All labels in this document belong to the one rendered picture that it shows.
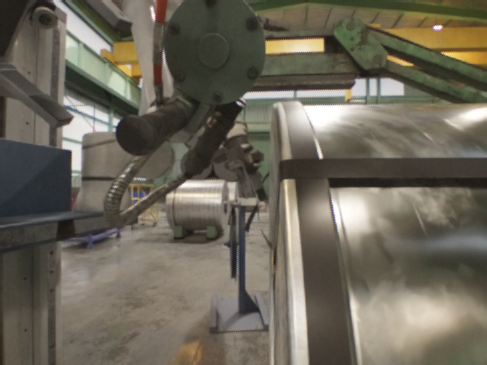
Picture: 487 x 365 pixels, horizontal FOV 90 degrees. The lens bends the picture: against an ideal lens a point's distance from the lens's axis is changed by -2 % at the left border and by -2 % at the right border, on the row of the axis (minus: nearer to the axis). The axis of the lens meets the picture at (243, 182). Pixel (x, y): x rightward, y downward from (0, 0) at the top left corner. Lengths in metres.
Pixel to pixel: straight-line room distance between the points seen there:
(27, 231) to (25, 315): 0.43
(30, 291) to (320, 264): 0.99
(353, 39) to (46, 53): 1.31
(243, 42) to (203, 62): 0.06
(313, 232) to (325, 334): 0.08
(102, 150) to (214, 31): 0.67
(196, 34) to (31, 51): 0.81
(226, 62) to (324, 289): 0.31
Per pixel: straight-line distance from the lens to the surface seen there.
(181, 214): 5.78
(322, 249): 0.24
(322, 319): 0.23
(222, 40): 0.39
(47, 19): 0.41
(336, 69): 1.48
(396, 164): 0.33
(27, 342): 1.16
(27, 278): 1.09
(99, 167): 0.96
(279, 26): 1.56
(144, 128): 0.28
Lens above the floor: 1.15
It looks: 1 degrees up
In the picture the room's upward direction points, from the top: straight up
